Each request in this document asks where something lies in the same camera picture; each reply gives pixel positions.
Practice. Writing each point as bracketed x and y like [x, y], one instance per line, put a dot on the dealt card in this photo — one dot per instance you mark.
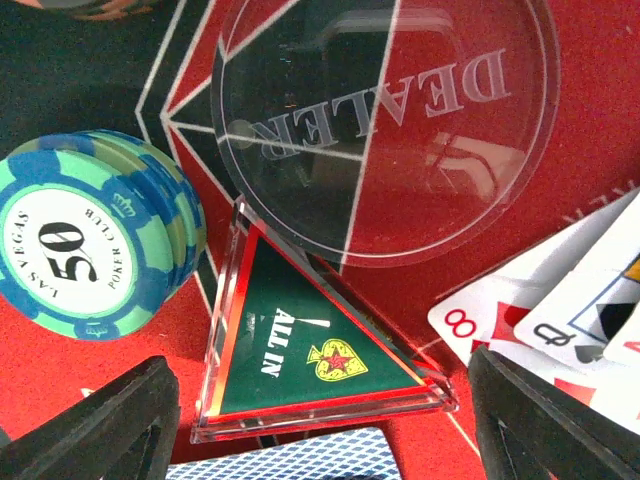
[354, 454]

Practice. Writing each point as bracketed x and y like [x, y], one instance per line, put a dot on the triangular all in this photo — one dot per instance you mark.
[292, 350]

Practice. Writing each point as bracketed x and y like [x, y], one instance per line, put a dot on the green 50 chip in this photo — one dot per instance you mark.
[98, 230]

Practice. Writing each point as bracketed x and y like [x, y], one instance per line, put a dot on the eight of diamonds card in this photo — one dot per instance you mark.
[486, 311]

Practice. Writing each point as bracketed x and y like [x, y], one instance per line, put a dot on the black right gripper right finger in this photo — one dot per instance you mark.
[528, 429]

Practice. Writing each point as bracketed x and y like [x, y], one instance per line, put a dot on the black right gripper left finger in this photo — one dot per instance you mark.
[124, 430]

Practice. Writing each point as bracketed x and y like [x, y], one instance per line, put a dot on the orange 100 chip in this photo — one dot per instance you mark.
[93, 10]

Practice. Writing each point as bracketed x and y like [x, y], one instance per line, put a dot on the round red black poker mat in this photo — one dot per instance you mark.
[147, 75]

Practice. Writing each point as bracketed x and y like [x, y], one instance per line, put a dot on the queen of spades card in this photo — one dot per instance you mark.
[567, 324]

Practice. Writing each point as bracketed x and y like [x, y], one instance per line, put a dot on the clear round dealer button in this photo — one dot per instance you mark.
[382, 133]

